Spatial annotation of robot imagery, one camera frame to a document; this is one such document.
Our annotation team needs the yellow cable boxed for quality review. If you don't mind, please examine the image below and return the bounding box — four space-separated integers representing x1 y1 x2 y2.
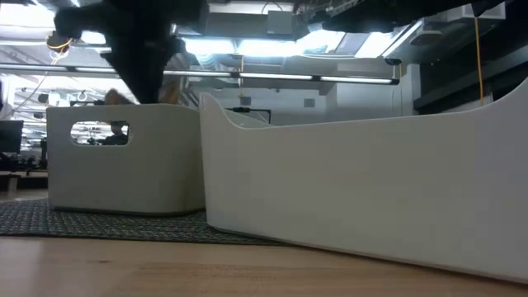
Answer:
474 16 484 106

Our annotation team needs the dark woven placemat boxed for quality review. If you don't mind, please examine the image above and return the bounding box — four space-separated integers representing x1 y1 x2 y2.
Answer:
0 198 290 248

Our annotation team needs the orange cable loop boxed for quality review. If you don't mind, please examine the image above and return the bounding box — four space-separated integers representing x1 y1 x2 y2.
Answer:
45 31 74 67

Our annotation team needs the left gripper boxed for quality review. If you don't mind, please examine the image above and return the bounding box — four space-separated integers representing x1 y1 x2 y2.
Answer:
101 39 186 104

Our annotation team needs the long linear ceiling lamp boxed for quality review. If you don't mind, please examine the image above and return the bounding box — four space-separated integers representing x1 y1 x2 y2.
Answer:
0 62 400 86

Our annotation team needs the white bin with handle hole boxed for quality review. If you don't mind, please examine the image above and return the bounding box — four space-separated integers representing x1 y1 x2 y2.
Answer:
46 102 206 215

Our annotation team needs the white bin with curved rim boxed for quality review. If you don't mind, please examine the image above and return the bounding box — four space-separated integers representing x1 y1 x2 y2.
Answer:
199 76 528 285

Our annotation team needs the black monitor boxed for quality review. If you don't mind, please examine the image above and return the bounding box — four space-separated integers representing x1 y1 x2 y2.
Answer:
0 120 25 153

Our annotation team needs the person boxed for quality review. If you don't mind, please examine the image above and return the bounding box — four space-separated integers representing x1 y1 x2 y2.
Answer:
101 121 130 146

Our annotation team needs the distant wooden desk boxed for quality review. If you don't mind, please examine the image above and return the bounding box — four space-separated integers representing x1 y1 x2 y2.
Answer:
0 170 49 191

